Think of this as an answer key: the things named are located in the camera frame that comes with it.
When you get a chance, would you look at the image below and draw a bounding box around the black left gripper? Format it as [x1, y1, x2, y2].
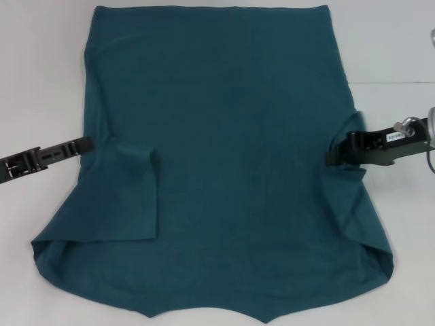
[0, 135, 95, 186]

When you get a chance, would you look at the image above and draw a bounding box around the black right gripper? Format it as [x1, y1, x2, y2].
[324, 117, 435, 168]

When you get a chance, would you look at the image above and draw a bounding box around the teal blue t-shirt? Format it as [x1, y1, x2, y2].
[30, 3, 398, 302]

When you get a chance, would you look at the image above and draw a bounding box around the silver angled plug connector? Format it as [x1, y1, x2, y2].
[393, 117, 416, 137]

